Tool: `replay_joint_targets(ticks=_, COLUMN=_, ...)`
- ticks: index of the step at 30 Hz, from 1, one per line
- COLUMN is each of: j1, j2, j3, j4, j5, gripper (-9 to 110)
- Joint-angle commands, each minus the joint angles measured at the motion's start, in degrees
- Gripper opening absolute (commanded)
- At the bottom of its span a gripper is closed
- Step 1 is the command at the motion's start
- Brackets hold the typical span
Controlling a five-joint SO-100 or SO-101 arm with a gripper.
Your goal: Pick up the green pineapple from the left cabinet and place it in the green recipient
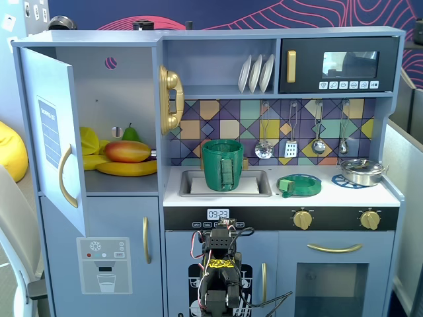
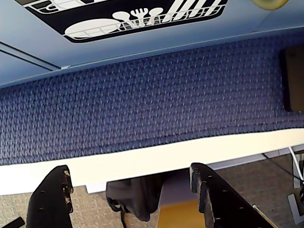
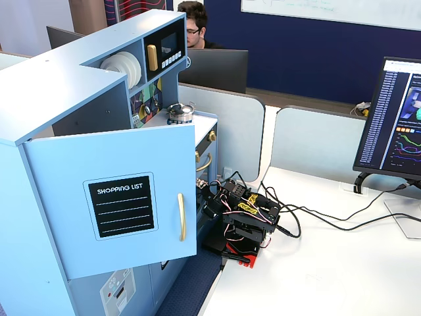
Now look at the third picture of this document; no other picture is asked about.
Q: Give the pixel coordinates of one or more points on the gold stove knob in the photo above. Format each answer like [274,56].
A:
[197,156]
[212,135]

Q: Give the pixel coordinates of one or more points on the blue shopping list cabinet door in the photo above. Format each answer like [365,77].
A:
[65,158]

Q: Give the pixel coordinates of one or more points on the man with glasses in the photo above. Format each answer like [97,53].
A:
[197,29]

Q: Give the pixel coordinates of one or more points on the black toy microwave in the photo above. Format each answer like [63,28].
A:
[172,42]

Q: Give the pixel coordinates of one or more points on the blue toy kitchen unit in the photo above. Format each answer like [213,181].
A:
[49,82]

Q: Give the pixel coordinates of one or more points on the white plates stack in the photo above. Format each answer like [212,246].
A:
[134,70]

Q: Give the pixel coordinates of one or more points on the steel toy ladle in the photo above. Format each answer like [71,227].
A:
[146,109]

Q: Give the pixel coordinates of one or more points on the black monitor back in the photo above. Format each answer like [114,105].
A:
[213,70]

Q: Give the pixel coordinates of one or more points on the silver monitor stand base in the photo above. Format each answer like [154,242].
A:
[403,217]

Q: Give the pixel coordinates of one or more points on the steel toy slotted spatula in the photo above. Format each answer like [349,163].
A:
[135,120]

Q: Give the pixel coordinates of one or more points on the monitor with lit screen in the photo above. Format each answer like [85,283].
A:
[394,115]

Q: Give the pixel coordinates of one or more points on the blue round trivet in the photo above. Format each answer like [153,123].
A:
[177,122]

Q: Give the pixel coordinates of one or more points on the white toy plate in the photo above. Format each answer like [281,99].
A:
[115,62]
[139,74]

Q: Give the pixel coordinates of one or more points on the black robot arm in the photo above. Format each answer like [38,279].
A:
[250,214]

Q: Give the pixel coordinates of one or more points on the grey desk divider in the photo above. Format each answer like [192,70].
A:
[230,131]
[315,141]

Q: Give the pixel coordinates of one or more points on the dark monitor back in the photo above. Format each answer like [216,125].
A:
[62,36]

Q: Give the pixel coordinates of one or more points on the steel toy pot with lid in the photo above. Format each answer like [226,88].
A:
[181,113]

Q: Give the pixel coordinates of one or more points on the white whiteboard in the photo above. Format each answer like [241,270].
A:
[329,10]

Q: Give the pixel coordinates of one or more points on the yellow white small item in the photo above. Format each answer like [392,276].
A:
[362,109]

